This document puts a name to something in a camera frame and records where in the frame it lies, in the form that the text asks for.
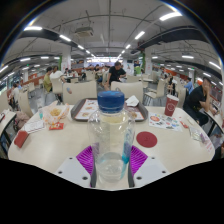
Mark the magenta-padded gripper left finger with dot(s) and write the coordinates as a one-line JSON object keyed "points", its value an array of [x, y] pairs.
{"points": [[85, 160]]}

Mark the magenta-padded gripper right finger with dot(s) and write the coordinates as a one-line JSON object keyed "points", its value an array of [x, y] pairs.
{"points": [[139, 160]]}

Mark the clear blue-capped water bottle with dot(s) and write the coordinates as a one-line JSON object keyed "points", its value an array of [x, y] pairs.
{"points": [[111, 140]]}

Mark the flat round red coaster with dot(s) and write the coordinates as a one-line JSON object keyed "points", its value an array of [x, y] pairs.
{"points": [[146, 139]]}

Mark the colourful printed flyer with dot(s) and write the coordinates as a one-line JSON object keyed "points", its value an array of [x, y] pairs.
{"points": [[163, 122]]}

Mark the dark brown food tray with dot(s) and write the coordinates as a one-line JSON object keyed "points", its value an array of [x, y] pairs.
{"points": [[74, 111]]}

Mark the printed paper tray liner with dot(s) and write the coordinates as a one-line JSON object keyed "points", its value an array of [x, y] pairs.
{"points": [[86, 108]]}

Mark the crumpled food wrapper bag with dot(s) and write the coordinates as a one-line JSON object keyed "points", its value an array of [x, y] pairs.
{"points": [[56, 112]]}

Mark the small red sachet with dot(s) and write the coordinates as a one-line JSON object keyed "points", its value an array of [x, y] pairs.
{"points": [[183, 124]]}

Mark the white paper napkin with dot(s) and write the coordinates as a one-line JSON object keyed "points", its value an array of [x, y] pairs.
{"points": [[132, 101]]}

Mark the white receipt paper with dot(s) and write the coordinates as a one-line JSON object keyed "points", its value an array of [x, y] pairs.
{"points": [[34, 126]]}

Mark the clear plastic packet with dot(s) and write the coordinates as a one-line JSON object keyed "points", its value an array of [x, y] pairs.
{"points": [[195, 134]]}

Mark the red paper drink cup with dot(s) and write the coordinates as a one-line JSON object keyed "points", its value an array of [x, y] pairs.
{"points": [[171, 106]]}

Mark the red box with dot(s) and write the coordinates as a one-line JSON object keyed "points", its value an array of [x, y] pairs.
{"points": [[21, 139]]}

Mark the beige chair with round hole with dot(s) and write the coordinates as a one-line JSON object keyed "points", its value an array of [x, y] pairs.
{"points": [[81, 91], [131, 88]]}

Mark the group of beige chairs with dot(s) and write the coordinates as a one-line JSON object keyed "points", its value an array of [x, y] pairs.
{"points": [[160, 88]]}

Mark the person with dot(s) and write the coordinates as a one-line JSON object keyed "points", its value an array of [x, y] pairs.
{"points": [[56, 74], [15, 93], [116, 74], [137, 69], [189, 85], [47, 81], [195, 98]]}

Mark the cream cafeteria table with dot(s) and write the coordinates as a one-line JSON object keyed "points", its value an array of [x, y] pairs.
{"points": [[6, 120]]}

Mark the ceiling air unit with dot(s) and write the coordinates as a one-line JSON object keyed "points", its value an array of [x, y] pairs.
{"points": [[84, 31]]}

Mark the group of ceiling lights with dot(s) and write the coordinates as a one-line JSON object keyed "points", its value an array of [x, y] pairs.
{"points": [[170, 15]]}

